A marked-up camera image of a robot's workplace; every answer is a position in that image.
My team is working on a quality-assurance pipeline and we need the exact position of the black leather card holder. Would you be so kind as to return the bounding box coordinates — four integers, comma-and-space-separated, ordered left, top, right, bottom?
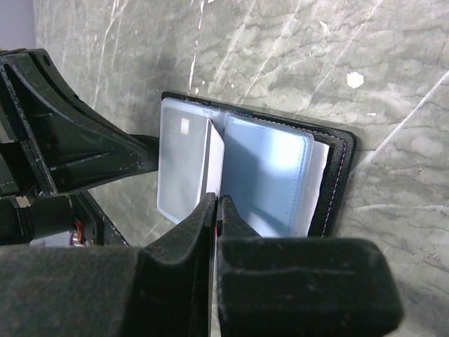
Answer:
156, 91, 356, 237

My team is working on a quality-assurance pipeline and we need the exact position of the black VIP card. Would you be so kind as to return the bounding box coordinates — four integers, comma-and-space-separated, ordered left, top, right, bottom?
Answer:
159, 107, 208, 219

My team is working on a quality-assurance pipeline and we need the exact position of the white card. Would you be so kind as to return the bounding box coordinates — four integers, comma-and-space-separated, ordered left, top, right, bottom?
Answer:
200, 119, 225, 197

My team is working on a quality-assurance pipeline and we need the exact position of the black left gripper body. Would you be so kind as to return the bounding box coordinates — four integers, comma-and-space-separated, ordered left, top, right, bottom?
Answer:
1, 70, 74, 246

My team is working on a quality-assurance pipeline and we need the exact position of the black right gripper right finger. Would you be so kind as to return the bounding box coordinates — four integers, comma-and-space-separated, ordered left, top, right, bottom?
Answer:
217, 196, 403, 336

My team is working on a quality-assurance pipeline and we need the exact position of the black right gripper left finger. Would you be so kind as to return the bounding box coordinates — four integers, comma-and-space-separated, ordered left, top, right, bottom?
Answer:
1, 193, 216, 336

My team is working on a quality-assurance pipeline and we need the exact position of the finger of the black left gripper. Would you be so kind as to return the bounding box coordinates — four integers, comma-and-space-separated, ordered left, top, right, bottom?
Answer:
1, 49, 158, 194

